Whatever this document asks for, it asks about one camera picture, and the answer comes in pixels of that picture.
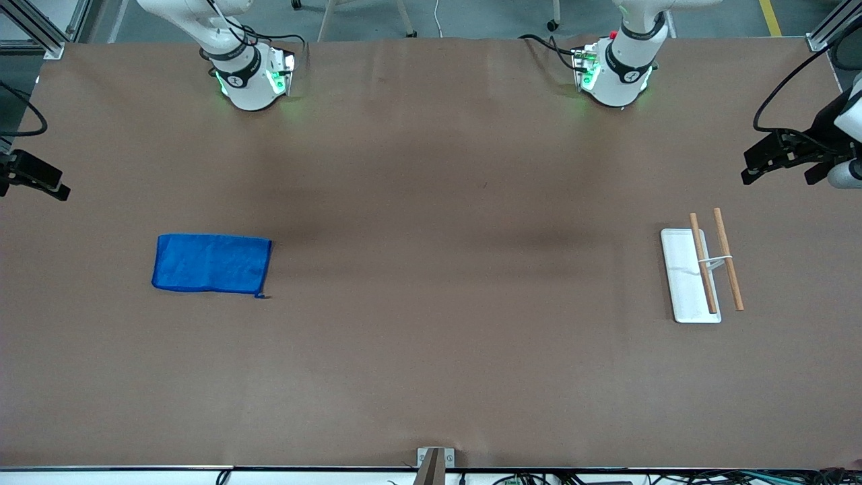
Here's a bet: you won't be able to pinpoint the white towel rack wooden rods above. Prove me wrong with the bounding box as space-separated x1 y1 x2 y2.
660 207 745 324

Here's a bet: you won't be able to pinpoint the tangled cable bundle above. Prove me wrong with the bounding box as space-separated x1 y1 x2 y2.
492 469 862 485

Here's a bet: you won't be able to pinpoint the blue microfibre towel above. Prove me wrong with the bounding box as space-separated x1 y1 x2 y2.
152 234 273 299

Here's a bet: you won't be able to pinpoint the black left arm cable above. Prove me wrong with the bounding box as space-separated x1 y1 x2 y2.
752 30 862 133

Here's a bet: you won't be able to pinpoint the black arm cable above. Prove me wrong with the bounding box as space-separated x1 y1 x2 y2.
752 30 862 133
0 79 48 138

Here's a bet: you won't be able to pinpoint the aluminium frame profile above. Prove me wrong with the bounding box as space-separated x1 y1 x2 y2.
0 0 66 60
807 0 862 53

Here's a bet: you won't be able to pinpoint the black left base cable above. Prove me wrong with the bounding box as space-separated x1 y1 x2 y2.
519 34 588 72

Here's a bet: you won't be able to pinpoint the black base cable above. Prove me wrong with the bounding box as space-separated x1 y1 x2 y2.
201 0 308 68
519 34 588 72

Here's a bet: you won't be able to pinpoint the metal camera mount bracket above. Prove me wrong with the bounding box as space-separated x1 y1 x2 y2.
416 447 456 485

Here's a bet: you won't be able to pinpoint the black right base cable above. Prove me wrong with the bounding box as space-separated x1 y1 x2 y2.
201 0 308 68

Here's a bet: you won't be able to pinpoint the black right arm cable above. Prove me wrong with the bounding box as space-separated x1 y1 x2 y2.
0 79 48 138

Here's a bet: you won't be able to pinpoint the beige stool legs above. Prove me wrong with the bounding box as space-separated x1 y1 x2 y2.
317 0 418 41

